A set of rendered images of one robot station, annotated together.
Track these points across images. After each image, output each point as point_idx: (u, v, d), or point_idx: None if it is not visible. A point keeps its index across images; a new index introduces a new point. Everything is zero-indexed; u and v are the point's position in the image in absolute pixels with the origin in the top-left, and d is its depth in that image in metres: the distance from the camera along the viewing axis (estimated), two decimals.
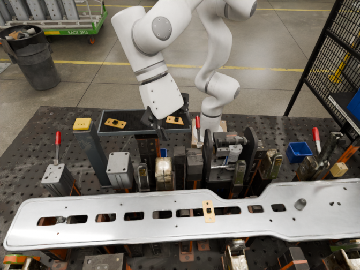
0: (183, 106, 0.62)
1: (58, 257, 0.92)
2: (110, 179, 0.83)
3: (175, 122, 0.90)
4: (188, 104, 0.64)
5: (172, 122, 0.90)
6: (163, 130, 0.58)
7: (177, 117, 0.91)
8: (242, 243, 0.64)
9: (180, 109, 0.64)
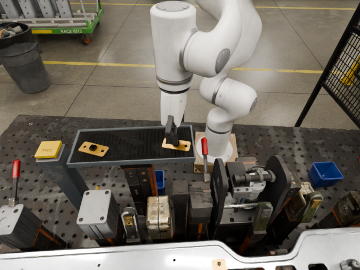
0: None
1: None
2: (83, 230, 0.59)
3: (175, 148, 0.66)
4: None
5: (170, 148, 0.66)
6: (177, 136, 0.57)
7: (177, 140, 0.67)
8: None
9: None
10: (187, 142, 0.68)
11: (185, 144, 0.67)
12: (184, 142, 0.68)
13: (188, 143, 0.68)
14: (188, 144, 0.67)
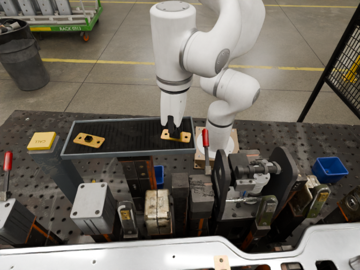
0: None
1: None
2: (77, 224, 0.56)
3: (174, 139, 0.63)
4: None
5: (170, 139, 0.63)
6: (180, 130, 0.60)
7: None
8: None
9: None
10: (187, 133, 0.65)
11: (186, 136, 0.64)
12: (184, 133, 0.65)
13: (188, 135, 0.64)
14: (189, 136, 0.64)
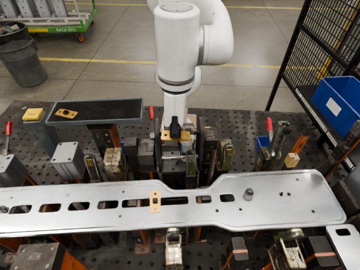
0: None
1: (9, 249, 0.91)
2: (56, 169, 0.81)
3: (175, 139, 0.63)
4: None
5: (170, 140, 0.63)
6: (181, 130, 0.61)
7: None
8: (175, 231, 0.63)
9: None
10: (187, 132, 0.65)
11: (185, 135, 0.65)
12: (184, 132, 0.65)
13: (188, 133, 0.65)
14: (189, 134, 0.65)
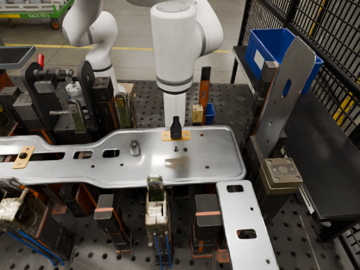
0: None
1: None
2: None
3: (176, 139, 0.63)
4: None
5: (171, 140, 0.63)
6: (181, 129, 0.61)
7: None
8: (4, 179, 0.50)
9: None
10: (186, 131, 0.65)
11: (185, 134, 0.65)
12: (183, 132, 0.65)
13: (187, 132, 0.65)
14: (188, 133, 0.65)
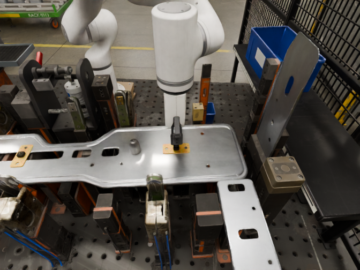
0: None
1: None
2: None
3: (176, 152, 0.67)
4: None
5: (172, 153, 0.67)
6: (182, 136, 0.58)
7: None
8: (1, 178, 0.49)
9: None
10: (186, 144, 0.69)
11: (185, 147, 0.69)
12: (183, 144, 0.69)
13: (187, 145, 0.69)
14: (188, 146, 0.69)
